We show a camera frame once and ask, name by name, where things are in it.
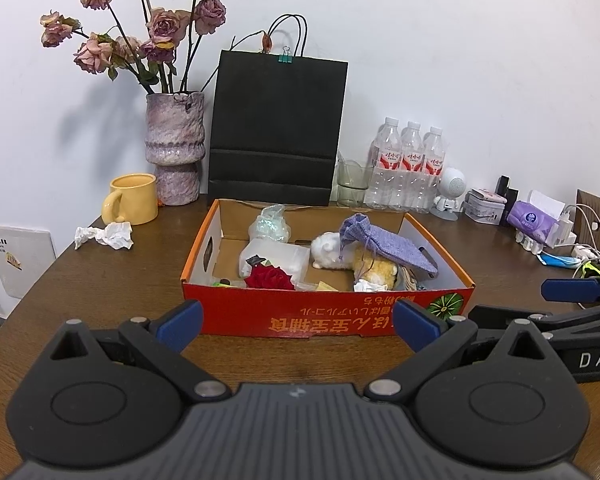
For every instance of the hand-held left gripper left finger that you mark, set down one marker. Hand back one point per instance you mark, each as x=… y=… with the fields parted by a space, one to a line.
x=180 y=325

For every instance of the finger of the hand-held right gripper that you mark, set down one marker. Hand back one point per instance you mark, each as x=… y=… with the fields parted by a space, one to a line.
x=570 y=291
x=495 y=315

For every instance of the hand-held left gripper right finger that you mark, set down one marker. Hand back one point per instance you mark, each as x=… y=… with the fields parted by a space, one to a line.
x=417 y=325

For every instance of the white tissue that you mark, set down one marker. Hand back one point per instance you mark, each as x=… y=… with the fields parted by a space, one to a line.
x=370 y=286
x=112 y=235

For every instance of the purple fabric pouch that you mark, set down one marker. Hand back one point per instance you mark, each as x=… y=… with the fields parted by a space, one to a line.
x=395 y=250

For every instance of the orange cardboard box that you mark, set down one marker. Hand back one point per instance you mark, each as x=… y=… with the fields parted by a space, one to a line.
x=280 y=320

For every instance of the red fabric flower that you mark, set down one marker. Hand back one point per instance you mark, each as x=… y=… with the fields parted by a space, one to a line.
x=270 y=277

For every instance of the clear bubble wrap pouch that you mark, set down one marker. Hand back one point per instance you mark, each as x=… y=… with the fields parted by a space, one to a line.
x=270 y=225

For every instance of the green and black clip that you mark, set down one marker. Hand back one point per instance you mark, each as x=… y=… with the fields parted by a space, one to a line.
x=590 y=269

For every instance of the blue and white tube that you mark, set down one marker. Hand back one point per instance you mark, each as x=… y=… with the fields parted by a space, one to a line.
x=557 y=260

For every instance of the white power strip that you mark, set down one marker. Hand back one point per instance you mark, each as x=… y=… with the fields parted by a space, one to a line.
x=535 y=242

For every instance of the white charger plug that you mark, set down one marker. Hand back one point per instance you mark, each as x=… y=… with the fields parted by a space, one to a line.
x=566 y=220

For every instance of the purple tissue pack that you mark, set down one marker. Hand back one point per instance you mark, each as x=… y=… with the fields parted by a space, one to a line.
x=530 y=220

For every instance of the pale yellow flat item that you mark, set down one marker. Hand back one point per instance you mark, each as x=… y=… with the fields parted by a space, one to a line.
x=325 y=286

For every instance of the small printed tin box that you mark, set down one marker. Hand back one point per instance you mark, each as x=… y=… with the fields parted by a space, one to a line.
x=482 y=210

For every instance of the white and yellow plush toy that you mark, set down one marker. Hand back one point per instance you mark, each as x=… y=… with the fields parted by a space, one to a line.
x=327 y=252

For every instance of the white translucent plastic case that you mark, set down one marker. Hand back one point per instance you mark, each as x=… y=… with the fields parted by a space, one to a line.
x=280 y=255

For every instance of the black rectangular holder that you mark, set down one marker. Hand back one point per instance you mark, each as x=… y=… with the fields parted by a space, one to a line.
x=502 y=185

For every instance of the yellow ceramic mug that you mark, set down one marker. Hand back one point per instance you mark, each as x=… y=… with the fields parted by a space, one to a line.
x=135 y=200

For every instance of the white robot figurine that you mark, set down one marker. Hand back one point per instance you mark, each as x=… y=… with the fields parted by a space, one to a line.
x=452 y=182

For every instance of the clear glass cup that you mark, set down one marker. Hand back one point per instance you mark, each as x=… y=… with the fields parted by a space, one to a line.
x=352 y=195

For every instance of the clear water bottle red label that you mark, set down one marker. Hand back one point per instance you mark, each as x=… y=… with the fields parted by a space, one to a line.
x=434 y=165
x=411 y=162
x=384 y=160

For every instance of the white flat carton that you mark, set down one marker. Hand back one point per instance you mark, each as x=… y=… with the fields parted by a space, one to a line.
x=20 y=260

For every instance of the purple mottled ceramic vase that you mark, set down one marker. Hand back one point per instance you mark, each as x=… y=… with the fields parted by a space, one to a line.
x=175 y=135

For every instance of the black paper bag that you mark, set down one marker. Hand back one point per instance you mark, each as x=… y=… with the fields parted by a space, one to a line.
x=275 y=120

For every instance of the teal binder clip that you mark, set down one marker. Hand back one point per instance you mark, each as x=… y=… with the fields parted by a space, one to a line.
x=285 y=56

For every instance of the bunch of dried roses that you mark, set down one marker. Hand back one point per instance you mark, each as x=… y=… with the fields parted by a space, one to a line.
x=162 y=25

